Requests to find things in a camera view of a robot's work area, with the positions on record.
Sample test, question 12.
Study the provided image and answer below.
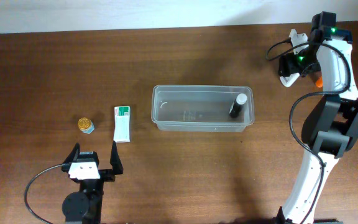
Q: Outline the black camera cable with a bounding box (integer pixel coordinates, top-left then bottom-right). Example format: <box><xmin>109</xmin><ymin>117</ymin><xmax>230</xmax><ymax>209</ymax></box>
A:
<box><xmin>265</xmin><ymin>38</ymin><xmax>352</xmax><ymax>224</ymax></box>
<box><xmin>24</xmin><ymin>162</ymin><xmax>71</xmax><ymax>224</ymax></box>

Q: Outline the green white medicine box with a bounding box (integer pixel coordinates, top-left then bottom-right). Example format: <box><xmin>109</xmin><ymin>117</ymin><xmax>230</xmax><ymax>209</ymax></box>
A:
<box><xmin>113</xmin><ymin>106</ymin><xmax>131</xmax><ymax>142</ymax></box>

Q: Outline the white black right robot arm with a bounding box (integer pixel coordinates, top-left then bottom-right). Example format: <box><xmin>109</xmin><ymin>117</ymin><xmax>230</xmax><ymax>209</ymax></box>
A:
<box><xmin>275</xmin><ymin>11</ymin><xmax>358</xmax><ymax>223</ymax></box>

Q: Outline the small jar gold lid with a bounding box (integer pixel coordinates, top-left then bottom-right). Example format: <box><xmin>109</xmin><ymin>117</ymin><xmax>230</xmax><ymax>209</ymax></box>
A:
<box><xmin>77</xmin><ymin>117</ymin><xmax>94</xmax><ymax>134</ymax></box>

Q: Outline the black left camera cable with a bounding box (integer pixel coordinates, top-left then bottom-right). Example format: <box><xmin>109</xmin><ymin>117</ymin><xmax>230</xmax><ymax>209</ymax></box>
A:
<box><xmin>24</xmin><ymin>162</ymin><xmax>71</xmax><ymax>224</ymax></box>

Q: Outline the clear plastic container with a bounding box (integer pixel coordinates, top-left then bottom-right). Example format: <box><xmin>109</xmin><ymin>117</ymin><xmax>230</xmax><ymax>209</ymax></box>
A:
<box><xmin>151</xmin><ymin>85</ymin><xmax>255</xmax><ymax>132</ymax></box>

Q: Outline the white tube bottle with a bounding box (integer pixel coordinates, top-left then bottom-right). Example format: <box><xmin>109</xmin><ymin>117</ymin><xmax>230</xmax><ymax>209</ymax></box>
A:
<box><xmin>280</xmin><ymin>73</ymin><xmax>300</xmax><ymax>88</ymax></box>

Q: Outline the orange tablet tube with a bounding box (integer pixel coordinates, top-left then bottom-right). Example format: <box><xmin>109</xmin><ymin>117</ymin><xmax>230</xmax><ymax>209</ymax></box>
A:
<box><xmin>315</xmin><ymin>77</ymin><xmax>323</xmax><ymax>88</ymax></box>

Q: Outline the black bottle white cap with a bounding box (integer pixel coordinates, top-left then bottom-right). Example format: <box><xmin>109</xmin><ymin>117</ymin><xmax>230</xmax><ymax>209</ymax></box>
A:
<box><xmin>229</xmin><ymin>93</ymin><xmax>248</xmax><ymax>118</ymax></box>

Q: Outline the black right camera cable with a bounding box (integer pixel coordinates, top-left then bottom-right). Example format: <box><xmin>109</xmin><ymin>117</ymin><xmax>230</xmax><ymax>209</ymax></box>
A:
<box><xmin>265</xmin><ymin>38</ymin><xmax>352</xmax><ymax>224</ymax></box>

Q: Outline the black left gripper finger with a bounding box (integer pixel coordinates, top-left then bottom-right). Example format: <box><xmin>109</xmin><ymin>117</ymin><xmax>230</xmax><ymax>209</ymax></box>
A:
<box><xmin>63</xmin><ymin>142</ymin><xmax>80</xmax><ymax>165</ymax></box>
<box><xmin>110</xmin><ymin>141</ymin><xmax>124</xmax><ymax>175</ymax></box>

